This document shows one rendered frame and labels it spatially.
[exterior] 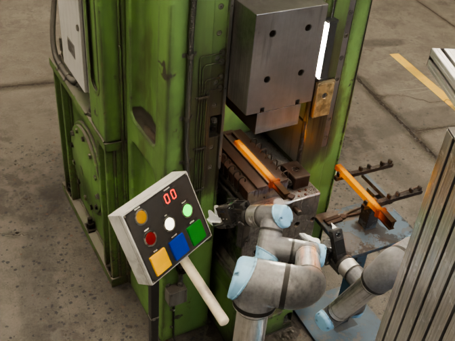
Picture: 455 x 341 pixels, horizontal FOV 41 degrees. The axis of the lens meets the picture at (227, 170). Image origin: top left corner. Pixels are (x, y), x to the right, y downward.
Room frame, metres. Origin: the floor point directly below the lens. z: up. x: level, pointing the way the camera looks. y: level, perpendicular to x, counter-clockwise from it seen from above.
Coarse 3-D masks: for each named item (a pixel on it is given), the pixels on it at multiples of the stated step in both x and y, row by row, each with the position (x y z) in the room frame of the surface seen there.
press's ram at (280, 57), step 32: (256, 0) 2.10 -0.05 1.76; (288, 0) 2.12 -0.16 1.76; (320, 0) 2.15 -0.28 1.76; (256, 32) 1.97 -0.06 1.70; (288, 32) 2.04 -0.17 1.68; (320, 32) 2.12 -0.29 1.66; (256, 64) 1.98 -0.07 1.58; (288, 64) 2.05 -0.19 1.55; (256, 96) 1.99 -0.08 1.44; (288, 96) 2.06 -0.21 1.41
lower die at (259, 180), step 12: (228, 132) 2.40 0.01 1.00; (240, 132) 2.43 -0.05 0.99; (228, 144) 2.32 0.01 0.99; (252, 144) 2.33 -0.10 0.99; (228, 156) 2.23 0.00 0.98; (240, 156) 2.23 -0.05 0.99; (264, 156) 2.25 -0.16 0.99; (240, 168) 2.14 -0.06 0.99; (252, 168) 2.15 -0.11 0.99; (240, 180) 2.07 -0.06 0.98; (252, 180) 2.07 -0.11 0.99; (264, 180) 2.07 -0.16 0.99; (240, 192) 2.04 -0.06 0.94; (252, 192) 2.00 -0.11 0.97; (264, 192) 2.04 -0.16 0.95; (276, 192) 2.07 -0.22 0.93
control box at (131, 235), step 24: (144, 192) 1.70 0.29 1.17; (168, 192) 1.70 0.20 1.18; (192, 192) 1.78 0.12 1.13; (120, 216) 1.54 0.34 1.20; (168, 216) 1.65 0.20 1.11; (192, 216) 1.72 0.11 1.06; (120, 240) 1.54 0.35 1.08; (144, 240) 1.53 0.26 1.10; (168, 240) 1.60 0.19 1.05; (144, 264) 1.48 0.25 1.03
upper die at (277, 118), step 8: (232, 104) 2.15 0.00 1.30; (296, 104) 2.09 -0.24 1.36; (240, 112) 2.09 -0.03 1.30; (264, 112) 2.01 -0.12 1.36; (272, 112) 2.03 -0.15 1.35; (280, 112) 2.05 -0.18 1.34; (288, 112) 2.07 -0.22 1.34; (296, 112) 2.09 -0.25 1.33; (248, 120) 2.04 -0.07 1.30; (256, 120) 1.99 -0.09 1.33; (264, 120) 2.01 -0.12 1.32; (272, 120) 2.03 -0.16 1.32; (280, 120) 2.05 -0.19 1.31; (288, 120) 2.07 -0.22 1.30; (296, 120) 2.09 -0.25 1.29; (256, 128) 1.99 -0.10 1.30; (264, 128) 2.01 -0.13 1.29; (272, 128) 2.03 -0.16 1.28
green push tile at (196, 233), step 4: (192, 224) 1.70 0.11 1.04; (196, 224) 1.71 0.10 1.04; (200, 224) 1.72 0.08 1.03; (188, 228) 1.68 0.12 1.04; (192, 228) 1.69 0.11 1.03; (196, 228) 1.70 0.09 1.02; (200, 228) 1.71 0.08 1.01; (188, 232) 1.67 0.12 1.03; (192, 232) 1.68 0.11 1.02; (196, 232) 1.69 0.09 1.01; (200, 232) 1.70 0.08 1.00; (204, 232) 1.71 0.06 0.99; (192, 236) 1.67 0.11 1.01; (196, 236) 1.68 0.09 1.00; (200, 236) 1.69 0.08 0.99; (204, 236) 1.70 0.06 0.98; (192, 240) 1.66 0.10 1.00; (196, 240) 1.67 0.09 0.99; (200, 240) 1.68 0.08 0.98; (192, 244) 1.65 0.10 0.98
